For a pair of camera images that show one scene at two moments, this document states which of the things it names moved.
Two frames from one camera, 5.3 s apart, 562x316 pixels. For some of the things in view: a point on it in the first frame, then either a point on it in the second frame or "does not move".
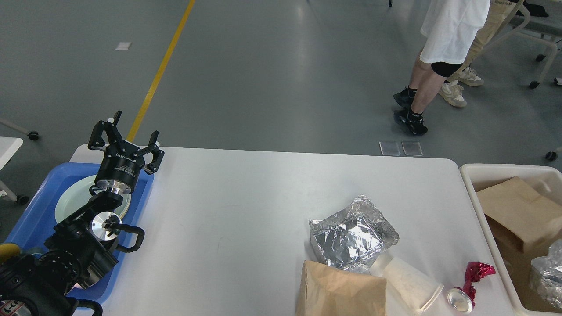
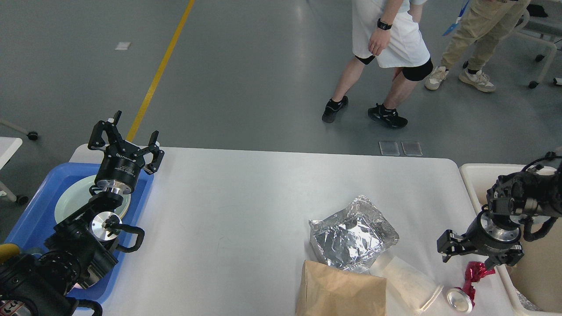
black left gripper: [120, 169] does not move
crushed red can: [462, 299] does not move
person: [448, 29] → [389, 31]
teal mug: [7, 250] does not move
